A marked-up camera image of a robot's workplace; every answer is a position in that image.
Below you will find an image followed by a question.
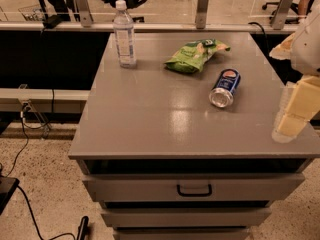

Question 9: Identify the top grey drawer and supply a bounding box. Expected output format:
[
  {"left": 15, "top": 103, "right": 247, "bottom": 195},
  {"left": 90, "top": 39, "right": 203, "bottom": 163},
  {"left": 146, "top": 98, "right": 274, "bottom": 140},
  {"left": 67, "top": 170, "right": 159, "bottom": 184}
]
[{"left": 82, "top": 173, "right": 305, "bottom": 202}]

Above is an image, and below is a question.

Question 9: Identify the middle grey drawer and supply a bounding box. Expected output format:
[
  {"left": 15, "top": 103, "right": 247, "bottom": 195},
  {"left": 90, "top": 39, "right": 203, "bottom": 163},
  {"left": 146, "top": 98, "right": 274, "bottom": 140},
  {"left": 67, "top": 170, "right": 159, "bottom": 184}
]
[{"left": 102, "top": 208, "right": 271, "bottom": 228}]

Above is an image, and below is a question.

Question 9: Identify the blue pepsi can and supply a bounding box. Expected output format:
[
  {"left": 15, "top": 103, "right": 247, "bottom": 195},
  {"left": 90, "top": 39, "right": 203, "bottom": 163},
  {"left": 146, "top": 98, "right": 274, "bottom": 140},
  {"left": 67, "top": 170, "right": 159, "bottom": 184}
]
[{"left": 209, "top": 68, "right": 241, "bottom": 108}]

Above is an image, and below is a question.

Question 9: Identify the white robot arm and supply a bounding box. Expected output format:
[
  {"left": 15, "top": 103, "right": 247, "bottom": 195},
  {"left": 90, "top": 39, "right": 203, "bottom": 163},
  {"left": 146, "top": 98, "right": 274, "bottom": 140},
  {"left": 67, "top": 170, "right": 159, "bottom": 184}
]
[{"left": 269, "top": 6, "right": 320, "bottom": 143}]

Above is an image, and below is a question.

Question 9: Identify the black floor cable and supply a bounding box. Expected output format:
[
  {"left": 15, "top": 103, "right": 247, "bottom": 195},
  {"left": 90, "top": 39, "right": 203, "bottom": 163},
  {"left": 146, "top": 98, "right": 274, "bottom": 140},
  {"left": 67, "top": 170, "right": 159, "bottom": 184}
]
[{"left": 16, "top": 185, "right": 78, "bottom": 240}]

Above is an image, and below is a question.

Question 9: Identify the clear plastic water bottle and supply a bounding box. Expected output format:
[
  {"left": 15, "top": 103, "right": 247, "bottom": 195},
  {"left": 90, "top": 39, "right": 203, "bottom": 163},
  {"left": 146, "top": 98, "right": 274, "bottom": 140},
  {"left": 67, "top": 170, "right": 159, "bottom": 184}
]
[{"left": 113, "top": 0, "right": 136, "bottom": 68}]

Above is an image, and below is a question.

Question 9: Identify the bottom grey drawer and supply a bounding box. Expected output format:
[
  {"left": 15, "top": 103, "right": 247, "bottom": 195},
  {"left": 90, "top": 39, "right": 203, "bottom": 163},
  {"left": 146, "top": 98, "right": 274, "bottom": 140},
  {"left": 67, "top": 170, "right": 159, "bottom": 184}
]
[{"left": 113, "top": 228, "right": 249, "bottom": 240}]

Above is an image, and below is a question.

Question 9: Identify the metal glass-panel post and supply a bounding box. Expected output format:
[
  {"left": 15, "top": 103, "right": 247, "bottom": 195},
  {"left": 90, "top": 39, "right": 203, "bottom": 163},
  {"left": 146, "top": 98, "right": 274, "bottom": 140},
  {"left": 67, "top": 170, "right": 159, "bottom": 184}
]
[
  {"left": 195, "top": 0, "right": 209, "bottom": 29},
  {"left": 74, "top": 0, "right": 93, "bottom": 27},
  {"left": 270, "top": 0, "right": 293, "bottom": 30}
]

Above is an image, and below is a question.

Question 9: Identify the metal glass-panel post left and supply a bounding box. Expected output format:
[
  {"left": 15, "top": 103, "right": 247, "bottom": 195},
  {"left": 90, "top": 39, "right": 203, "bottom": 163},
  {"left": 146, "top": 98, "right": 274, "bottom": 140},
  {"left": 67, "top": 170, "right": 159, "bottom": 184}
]
[{"left": 74, "top": 0, "right": 93, "bottom": 27}]

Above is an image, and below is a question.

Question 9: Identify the black office chair right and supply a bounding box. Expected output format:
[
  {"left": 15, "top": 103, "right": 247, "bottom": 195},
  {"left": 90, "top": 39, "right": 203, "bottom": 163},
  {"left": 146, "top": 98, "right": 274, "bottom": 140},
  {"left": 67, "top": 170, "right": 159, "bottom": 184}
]
[{"left": 261, "top": 0, "right": 301, "bottom": 24}]

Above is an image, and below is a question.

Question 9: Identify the metal glass-panel post right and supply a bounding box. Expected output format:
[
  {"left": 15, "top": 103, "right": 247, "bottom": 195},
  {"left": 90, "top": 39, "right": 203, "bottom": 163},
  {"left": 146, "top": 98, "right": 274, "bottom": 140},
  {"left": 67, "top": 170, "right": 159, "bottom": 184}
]
[{"left": 270, "top": 0, "right": 293, "bottom": 30}]

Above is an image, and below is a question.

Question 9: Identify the black power adapter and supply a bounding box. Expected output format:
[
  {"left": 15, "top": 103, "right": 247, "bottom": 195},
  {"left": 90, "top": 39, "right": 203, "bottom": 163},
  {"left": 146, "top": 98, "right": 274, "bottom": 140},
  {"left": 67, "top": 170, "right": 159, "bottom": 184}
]
[{"left": 43, "top": 15, "right": 62, "bottom": 29}]

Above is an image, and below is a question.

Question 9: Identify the metal glass-panel post middle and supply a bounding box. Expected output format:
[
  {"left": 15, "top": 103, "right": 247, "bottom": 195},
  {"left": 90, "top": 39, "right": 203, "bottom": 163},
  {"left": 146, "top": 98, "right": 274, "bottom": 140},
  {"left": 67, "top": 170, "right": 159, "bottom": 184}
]
[{"left": 195, "top": 0, "right": 209, "bottom": 29}]

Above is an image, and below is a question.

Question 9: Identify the green chip bag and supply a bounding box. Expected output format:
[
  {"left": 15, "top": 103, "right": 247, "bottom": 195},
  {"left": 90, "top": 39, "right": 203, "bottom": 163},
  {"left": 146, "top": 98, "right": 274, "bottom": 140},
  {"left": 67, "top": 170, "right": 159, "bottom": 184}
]
[{"left": 165, "top": 39, "right": 230, "bottom": 74}]

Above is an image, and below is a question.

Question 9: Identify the grey drawer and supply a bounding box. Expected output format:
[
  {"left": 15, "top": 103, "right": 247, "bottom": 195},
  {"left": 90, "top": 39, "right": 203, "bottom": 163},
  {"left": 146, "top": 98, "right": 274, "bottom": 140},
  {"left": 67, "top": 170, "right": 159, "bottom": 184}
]
[
  {"left": 82, "top": 173, "right": 305, "bottom": 202},
  {"left": 113, "top": 228, "right": 249, "bottom": 240},
  {"left": 102, "top": 208, "right": 271, "bottom": 228}
]

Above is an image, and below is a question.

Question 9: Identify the black device on floor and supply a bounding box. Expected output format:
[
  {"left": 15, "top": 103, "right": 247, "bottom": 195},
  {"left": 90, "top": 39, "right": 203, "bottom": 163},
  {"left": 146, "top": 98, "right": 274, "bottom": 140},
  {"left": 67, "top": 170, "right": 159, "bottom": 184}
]
[{"left": 0, "top": 177, "right": 20, "bottom": 215}]

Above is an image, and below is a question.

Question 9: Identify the black drawer handle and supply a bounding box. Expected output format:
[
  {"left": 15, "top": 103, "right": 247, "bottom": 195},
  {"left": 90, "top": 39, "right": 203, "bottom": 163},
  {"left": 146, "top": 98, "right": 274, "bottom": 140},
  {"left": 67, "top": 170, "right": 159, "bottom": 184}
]
[{"left": 176, "top": 184, "right": 213, "bottom": 197}]

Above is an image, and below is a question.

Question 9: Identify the grey drawer cabinet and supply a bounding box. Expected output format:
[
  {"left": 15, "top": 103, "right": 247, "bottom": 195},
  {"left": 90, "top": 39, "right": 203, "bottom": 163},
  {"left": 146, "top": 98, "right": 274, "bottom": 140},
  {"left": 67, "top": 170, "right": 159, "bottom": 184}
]
[{"left": 69, "top": 33, "right": 319, "bottom": 240}]

